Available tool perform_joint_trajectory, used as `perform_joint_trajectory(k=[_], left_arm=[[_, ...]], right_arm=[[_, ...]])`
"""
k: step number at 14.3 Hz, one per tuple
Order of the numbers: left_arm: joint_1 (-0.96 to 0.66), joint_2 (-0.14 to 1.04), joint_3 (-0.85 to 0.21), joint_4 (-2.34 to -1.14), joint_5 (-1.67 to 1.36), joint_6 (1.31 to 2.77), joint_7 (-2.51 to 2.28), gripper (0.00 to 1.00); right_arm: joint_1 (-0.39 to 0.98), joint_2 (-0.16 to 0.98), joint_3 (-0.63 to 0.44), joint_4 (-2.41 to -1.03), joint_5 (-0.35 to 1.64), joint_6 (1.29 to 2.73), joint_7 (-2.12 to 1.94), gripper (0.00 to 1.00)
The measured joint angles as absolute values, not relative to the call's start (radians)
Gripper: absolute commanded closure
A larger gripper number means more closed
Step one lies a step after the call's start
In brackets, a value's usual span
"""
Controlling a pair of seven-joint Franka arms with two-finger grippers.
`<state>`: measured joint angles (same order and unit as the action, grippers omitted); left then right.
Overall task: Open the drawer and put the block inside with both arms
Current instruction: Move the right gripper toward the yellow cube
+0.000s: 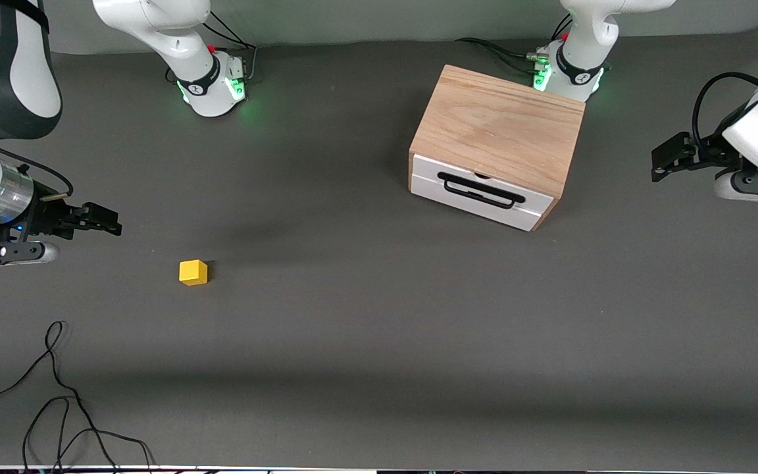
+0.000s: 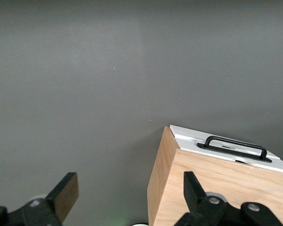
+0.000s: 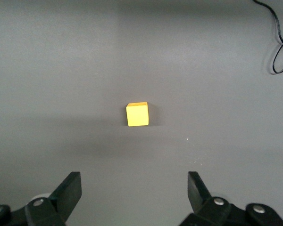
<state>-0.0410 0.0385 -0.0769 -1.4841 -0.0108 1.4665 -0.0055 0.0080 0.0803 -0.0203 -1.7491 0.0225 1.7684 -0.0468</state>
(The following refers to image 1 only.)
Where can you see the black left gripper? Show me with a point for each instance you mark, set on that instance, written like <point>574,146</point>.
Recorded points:
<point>710,151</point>

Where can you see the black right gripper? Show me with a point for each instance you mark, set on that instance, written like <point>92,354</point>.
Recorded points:
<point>45,213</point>

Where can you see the yellow cube block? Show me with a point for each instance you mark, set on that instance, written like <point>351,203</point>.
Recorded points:
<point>193,272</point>

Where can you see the white-front wooden drawer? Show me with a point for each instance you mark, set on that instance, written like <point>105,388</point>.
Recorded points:
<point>425,178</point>

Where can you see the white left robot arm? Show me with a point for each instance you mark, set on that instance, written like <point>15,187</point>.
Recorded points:
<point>583,39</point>

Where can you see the wooden drawer cabinet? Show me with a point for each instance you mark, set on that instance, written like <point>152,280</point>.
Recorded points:
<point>497,125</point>

